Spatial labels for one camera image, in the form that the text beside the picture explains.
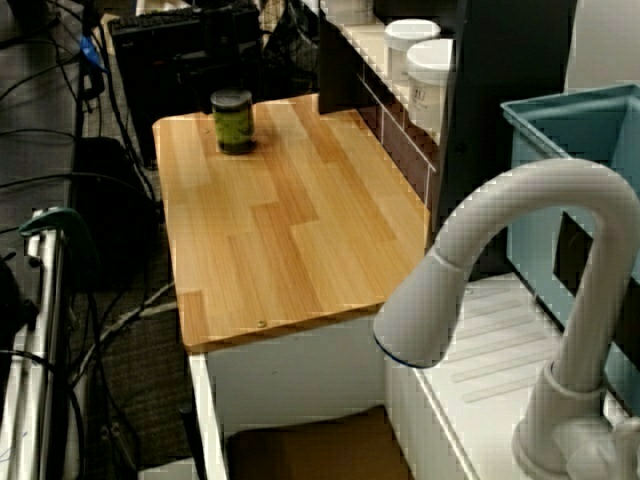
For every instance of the green pea can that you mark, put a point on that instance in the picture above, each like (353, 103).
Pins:
(234, 125)

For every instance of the brass counter screw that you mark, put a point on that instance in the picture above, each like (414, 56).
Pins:
(261, 324)

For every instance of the white toy sink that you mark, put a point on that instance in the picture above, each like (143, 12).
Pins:
(300, 370)

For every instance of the cream hutch shelf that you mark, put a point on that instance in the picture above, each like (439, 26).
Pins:
(370, 47)

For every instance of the white lidded jar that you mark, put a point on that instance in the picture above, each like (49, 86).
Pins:
(430, 65)
(410, 35)

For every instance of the grey toy faucet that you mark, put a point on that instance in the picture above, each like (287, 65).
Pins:
(530, 185)

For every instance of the teal plastic bin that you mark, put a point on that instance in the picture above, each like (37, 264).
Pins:
(550, 135)

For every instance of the black hutch side panel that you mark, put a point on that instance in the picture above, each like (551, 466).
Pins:
(500, 50)

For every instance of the green clamp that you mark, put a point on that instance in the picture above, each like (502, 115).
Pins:
(50, 216)

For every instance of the silver aluminium extrusion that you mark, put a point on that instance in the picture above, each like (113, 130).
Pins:
(45, 325)

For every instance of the blue tag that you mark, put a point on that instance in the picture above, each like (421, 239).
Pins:
(90, 52)

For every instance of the black round mount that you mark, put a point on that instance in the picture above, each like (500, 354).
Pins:
(12, 310)

